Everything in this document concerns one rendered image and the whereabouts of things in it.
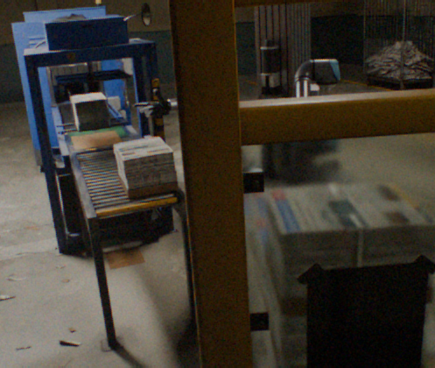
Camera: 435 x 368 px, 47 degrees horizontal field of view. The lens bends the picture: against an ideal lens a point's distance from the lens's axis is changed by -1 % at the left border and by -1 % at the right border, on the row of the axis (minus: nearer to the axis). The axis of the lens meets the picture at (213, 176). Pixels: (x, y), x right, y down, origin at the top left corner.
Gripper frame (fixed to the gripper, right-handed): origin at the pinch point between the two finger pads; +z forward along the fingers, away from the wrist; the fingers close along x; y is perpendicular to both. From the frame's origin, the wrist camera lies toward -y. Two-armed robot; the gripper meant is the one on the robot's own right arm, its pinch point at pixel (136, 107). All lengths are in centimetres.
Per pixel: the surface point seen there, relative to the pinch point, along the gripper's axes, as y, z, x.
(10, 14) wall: 50, -47, 835
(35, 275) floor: 131, 70, 51
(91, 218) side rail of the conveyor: 37, 47, -49
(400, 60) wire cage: 115, -634, 359
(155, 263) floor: 127, -11, 17
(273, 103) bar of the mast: -72, 56, -216
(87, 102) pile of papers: 41, -10, 153
